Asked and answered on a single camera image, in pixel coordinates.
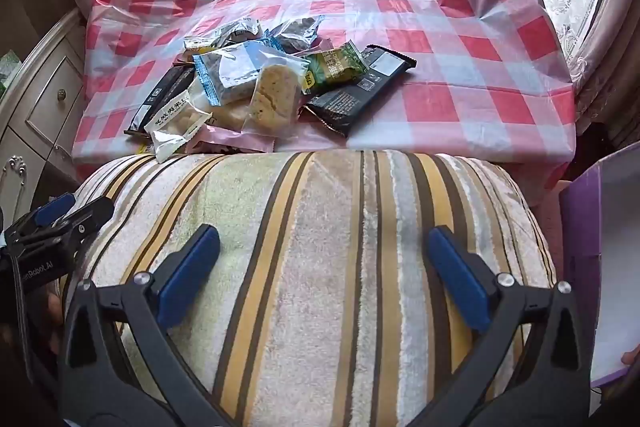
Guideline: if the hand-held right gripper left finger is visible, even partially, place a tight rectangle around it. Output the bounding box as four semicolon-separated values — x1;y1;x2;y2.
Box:
56;223;236;427

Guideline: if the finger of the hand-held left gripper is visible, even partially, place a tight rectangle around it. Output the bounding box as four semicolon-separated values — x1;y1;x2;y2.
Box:
10;197;116;262
7;192;78;234

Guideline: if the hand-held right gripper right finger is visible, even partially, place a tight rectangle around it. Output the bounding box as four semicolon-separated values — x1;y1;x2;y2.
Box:
405;226;595;427

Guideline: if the blue-edged snack packet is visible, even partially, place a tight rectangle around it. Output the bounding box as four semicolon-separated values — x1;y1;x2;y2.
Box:
192;41;296;108

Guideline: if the white cabinet with drawers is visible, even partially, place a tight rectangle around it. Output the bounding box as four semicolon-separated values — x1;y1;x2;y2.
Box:
0;7;96;228

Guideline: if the white packet with rice crackers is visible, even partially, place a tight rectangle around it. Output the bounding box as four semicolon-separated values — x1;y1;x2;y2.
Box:
144;89;213;164

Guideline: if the striped plush blanket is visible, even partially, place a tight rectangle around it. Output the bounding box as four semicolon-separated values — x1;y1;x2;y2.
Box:
60;149;558;427

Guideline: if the purple box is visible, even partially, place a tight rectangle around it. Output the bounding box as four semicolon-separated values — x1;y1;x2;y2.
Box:
559;152;640;390

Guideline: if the slim black snack packet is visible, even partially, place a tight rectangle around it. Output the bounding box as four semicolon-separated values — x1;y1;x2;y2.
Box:
124;64;196;140

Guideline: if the pink snack packet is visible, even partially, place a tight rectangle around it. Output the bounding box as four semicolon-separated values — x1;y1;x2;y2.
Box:
187;127;291;155

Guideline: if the green patterned box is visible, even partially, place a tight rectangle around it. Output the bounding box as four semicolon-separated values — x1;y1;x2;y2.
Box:
0;49;23;98

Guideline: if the cream snack packet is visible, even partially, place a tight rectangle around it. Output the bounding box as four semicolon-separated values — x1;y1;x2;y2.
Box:
192;87;256;128

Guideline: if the clear packet with yellow cake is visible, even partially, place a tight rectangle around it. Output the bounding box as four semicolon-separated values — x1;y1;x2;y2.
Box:
247;54;312;138

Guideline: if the large black snack packet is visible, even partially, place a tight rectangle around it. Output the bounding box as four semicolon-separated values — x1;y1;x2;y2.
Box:
300;44;418;138

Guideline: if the grey white snack packet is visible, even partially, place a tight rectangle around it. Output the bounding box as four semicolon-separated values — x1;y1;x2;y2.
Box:
182;18;263;52

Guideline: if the green snack packet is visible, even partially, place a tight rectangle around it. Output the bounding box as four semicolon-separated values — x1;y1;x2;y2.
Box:
300;42;371;95

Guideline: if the silver dark snack packet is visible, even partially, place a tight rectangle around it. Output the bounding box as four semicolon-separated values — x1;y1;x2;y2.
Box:
265;14;326;55

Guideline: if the pink patterned curtain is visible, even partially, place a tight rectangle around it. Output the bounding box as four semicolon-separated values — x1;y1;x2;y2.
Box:
570;0;640;132

